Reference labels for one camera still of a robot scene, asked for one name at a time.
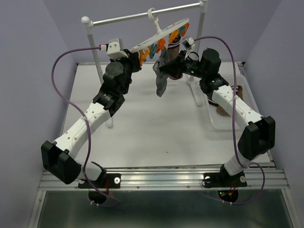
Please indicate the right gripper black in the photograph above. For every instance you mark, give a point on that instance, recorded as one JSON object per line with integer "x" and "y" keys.
{"x": 175, "y": 68}

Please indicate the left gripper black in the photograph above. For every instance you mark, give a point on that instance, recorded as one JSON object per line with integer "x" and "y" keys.
{"x": 133, "y": 59}

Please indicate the grey sock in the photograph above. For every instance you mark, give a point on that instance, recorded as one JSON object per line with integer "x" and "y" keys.
{"x": 161, "y": 78}
{"x": 164, "y": 56}

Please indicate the white round clip hanger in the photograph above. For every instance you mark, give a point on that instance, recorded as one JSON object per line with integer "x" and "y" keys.
{"x": 181, "y": 25}

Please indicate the beige striped sock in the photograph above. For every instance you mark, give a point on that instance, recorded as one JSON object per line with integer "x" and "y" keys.
{"x": 174, "y": 48}

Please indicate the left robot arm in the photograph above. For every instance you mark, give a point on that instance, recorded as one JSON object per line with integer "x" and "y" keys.
{"x": 59, "y": 156}

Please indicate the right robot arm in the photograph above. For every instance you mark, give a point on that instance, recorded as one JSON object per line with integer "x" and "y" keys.
{"x": 258, "y": 135}

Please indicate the teal clothespin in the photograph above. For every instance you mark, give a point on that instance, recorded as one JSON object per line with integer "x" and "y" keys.
{"x": 152, "y": 50}

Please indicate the white clothes rack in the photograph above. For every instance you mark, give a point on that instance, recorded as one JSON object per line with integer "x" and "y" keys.
{"x": 89, "y": 25}

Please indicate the white plastic basket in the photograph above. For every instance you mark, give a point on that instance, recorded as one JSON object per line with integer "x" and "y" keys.
{"x": 224, "y": 123}

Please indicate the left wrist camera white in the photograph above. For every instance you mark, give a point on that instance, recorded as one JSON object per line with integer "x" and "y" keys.
{"x": 114, "y": 49}

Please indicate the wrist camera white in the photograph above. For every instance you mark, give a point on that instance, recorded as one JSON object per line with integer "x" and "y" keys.
{"x": 189, "y": 45}
{"x": 114, "y": 49}

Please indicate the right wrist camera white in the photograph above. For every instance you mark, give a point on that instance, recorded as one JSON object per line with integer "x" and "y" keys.
{"x": 189, "y": 45}

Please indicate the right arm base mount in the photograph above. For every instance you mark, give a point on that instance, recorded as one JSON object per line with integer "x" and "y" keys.
{"x": 217, "y": 180}

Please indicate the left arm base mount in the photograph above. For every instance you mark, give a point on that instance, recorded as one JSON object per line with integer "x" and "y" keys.
{"x": 99, "y": 177}

